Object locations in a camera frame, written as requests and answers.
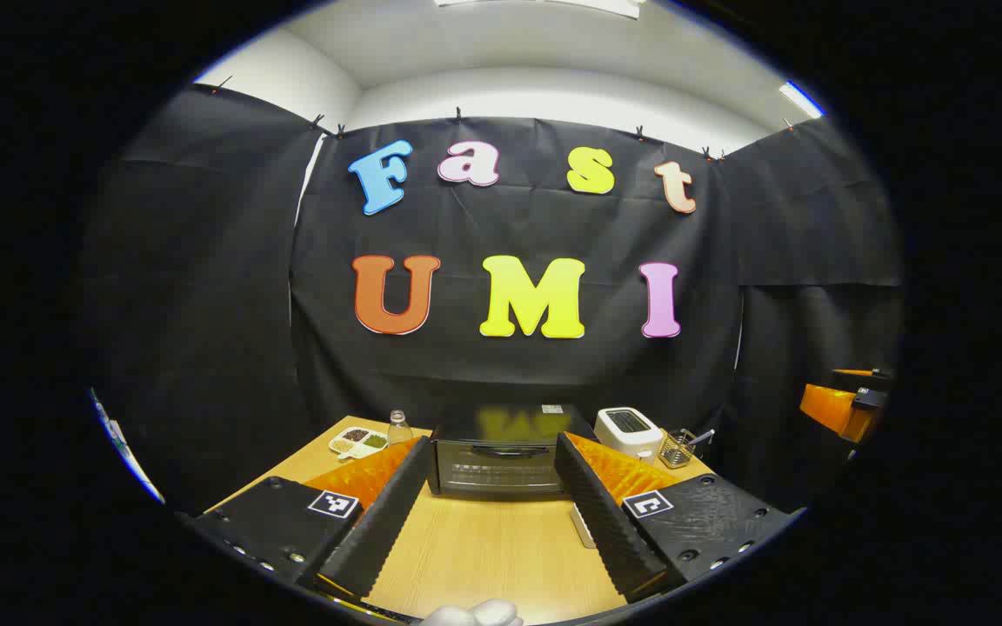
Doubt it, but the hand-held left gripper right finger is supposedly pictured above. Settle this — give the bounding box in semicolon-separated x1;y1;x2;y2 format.
553;432;793;603

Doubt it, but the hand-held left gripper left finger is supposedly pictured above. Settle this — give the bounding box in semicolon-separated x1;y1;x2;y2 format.
190;435;432;601

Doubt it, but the black electric oven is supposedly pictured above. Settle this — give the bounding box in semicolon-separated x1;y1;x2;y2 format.
427;403;598;498

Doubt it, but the white divided spice dish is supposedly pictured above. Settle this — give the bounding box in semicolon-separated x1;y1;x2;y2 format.
329;425;391;460

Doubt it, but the white toaster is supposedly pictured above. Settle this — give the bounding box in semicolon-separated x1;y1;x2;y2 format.
594;407;665;462

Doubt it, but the black backdrop cloth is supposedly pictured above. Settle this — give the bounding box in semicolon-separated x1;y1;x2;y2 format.
79;83;906;514

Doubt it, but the ceiling light panel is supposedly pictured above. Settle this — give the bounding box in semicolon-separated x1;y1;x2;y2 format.
779;81;825;119
436;0;645;20

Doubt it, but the wire mesh utensil holder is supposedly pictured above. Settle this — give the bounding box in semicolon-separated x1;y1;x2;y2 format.
659;429;698;470

